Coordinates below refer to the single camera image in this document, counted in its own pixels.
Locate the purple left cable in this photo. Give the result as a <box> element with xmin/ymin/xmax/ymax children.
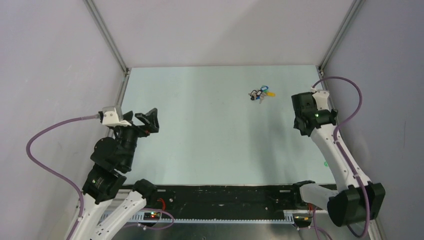
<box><xmin>25</xmin><ymin>113</ymin><xmax>102</xmax><ymax>240</ymax></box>

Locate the bunch of coloured keys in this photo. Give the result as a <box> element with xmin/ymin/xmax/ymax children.
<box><xmin>248</xmin><ymin>85</ymin><xmax>276</xmax><ymax>104</ymax></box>

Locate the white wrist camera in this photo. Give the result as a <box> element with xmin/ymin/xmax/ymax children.
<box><xmin>310</xmin><ymin>87</ymin><xmax>331</xmax><ymax>111</ymax></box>
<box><xmin>99</xmin><ymin>105</ymin><xmax>132</xmax><ymax>128</ymax></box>

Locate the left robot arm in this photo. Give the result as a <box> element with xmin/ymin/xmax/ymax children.
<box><xmin>67</xmin><ymin>105</ymin><xmax>160</xmax><ymax>240</ymax></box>

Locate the aluminium frame post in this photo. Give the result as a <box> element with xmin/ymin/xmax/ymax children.
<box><xmin>83</xmin><ymin>0</ymin><xmax>129</xmax><ymax>76</ymax></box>
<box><xmin>317</xmin><ymin>0</ymin><xmax>366</xmax><ymax>77</ymax></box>

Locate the white slotted cable duct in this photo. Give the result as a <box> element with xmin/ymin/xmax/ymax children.
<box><xmin>99</xmin><ymin>209</ymin><xmax>314</xmax><ymax>225</ymax></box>

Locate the left aluminium frame post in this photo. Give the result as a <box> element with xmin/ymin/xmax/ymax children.
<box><xmin>83</xmin><ymin>0</ymin><xmax>129</xmax><ymax>76</ymax></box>

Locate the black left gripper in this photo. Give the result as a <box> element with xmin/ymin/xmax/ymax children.
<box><xmin>114</xmin><ymin>107</ymin><xmax>160</xmax><ymax>169</ymax></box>

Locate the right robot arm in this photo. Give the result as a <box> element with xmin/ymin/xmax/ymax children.
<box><xmin>290</xmin><ymin>90</ymin><xmax>386</xmax><ymax>227</ymax></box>

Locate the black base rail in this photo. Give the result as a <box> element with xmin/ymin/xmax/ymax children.
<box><xmin>146</xmin><ymin>184</ymin><xmax>313</xmax><ymax>222</ymax></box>

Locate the right aluminium frame post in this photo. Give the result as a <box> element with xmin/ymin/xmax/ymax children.
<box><xmin>317</xmin><ymin>0</ymin><xmax>366</xmax><ymax>77</ymax></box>

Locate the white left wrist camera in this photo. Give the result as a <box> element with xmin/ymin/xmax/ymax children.
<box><xmin>99</xmin><ymin>105</ymin><xmax>132</xmax><ymax>128</ymax></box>

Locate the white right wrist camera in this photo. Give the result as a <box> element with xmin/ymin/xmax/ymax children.
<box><xmin>310</xmin><ymin>87</ymin><xmax>331</xmax><ymax>111</ymax></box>

